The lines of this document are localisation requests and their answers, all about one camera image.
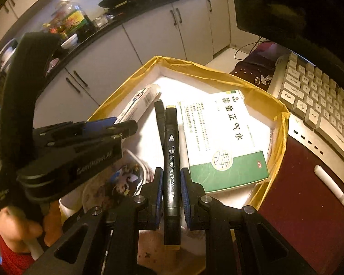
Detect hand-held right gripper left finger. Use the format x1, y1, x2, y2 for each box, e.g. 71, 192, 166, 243
23, 168, 164, 275

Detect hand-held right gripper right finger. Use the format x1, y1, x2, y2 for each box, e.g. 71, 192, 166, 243
180, 168, 317, 275

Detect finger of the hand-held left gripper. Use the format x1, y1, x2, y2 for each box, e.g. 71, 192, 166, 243
37, 120, 139, 150
31, 116, 119, 138

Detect yellow-taped white foam box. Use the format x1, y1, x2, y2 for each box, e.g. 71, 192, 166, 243
59, 56, 291, 275

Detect black marker pen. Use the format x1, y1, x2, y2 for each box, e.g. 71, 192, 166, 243
163, 105, 182, 247
153, 100, 166, 161

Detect long white carton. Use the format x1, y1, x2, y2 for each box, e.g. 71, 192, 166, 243
115, 84, 161, 127

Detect clear cartoon print pouch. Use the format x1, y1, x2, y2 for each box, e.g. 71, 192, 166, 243
82, 149, 157, 207

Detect white and green medicine box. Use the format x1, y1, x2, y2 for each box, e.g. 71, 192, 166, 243
178, 90, 270, 194

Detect person's left forearm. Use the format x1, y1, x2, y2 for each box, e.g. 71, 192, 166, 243
0, 236, 35, 275

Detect person's left hand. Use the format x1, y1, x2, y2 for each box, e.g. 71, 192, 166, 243
0, 200, 65, 253

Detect white bowl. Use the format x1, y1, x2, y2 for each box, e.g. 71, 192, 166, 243
60, 33, 79, 49

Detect white kitchen cabinets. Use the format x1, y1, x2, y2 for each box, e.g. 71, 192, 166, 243
34, 0, 233, 121

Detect large glass jar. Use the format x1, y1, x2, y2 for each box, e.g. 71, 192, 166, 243
43, 0, 95, 39

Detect maroon cloth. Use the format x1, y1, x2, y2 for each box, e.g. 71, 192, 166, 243
229, 115, 344, 275

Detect black kitchen counter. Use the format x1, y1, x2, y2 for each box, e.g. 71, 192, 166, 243
0, 0, 233, 92

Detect slim white tube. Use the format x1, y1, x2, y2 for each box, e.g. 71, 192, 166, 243
314, 165, 344, 208

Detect dark purple patterned cloth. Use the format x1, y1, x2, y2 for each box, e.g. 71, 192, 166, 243
231, 41, 286, 88

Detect white mechanical keyboard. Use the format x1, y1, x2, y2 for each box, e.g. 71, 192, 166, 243
268, 52, 344, 175

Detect black computer monitor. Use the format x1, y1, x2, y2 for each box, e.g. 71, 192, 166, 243
229, 0, 344, 72

